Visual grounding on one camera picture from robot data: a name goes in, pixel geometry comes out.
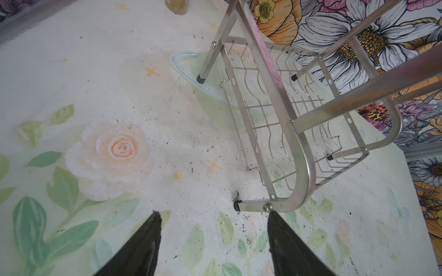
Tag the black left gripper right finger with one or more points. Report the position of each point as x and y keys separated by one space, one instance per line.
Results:
x=290 y=255

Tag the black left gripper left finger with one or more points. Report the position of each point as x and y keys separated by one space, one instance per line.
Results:
x=139 y=256

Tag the silver metal dish rack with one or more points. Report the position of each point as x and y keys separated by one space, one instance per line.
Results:
x=238 y=27

